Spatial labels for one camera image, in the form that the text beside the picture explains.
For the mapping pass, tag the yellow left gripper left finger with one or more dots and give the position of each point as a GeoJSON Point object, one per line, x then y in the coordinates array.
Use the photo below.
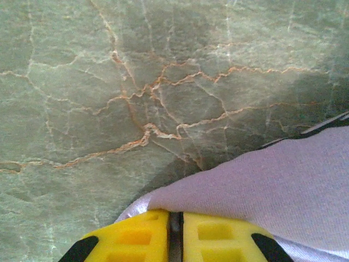
{"type": "Point", "coordinates": [128, 240]}

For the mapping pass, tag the purple garment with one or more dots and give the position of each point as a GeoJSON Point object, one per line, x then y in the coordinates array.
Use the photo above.
{"type": "Point", "coordinates": [272, 185]}

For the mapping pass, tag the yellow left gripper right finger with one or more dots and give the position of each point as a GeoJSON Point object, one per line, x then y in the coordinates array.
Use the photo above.
{"type": "Point", "coordinates": [223, 240]}

